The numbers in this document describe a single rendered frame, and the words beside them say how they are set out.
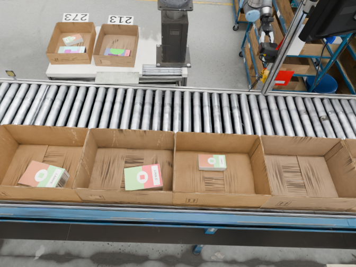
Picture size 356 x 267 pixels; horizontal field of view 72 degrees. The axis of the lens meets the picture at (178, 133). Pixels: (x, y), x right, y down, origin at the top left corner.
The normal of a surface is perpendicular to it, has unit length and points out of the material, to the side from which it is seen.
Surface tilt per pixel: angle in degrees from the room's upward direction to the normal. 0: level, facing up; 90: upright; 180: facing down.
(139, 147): 89
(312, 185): 2
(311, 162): 1
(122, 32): 88
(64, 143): 89
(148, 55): 0
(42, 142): 89
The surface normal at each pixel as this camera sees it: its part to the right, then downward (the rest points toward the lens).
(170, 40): 0.04, 0.83
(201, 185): 0.01, -0.57
